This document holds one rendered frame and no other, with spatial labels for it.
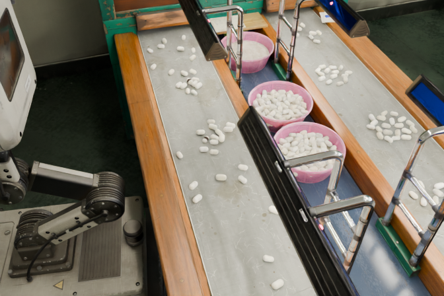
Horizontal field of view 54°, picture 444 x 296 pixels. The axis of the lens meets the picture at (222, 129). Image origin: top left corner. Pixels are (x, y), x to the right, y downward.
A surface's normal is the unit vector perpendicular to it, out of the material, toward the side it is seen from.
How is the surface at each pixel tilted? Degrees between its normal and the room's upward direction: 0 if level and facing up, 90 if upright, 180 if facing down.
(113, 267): 0
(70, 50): 90
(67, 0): 90
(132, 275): 0
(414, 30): 0
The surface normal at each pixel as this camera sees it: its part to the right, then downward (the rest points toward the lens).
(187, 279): 0.00, -0.74
